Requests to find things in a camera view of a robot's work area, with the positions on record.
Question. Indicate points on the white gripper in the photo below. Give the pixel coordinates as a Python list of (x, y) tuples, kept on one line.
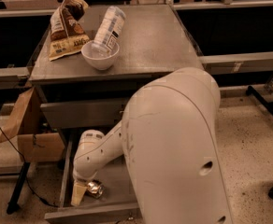
[(81, 172)]

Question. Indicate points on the brown chip bag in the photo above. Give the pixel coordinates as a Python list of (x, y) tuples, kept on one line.
[(67, 36)]

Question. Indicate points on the cardboard box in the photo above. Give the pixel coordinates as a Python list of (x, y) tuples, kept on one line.
[(35, 143)]

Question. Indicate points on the black table leg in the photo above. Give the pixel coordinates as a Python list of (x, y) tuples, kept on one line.
[(13, 203)]

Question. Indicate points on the black chair base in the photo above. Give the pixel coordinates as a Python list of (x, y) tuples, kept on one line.
[(267, 104)]

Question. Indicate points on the white bowl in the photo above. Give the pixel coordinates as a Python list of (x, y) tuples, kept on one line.
[(98, 61)]

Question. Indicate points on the open grey middle drawer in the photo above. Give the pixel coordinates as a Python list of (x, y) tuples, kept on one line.
[(114, 202)]

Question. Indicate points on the crushed orange can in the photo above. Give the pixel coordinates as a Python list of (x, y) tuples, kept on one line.
[(95, 189)]

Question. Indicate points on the closed grey top drawer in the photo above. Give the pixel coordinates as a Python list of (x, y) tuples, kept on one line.
[(87, 113)]

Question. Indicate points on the grey drawer cabinet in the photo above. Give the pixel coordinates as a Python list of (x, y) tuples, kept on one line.
[(153, 43)]

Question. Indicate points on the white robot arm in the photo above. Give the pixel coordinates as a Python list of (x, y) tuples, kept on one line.
[(167, 137)]

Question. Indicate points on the clear plastic water bottle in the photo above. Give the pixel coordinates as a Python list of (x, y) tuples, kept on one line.
[(109, 31)]

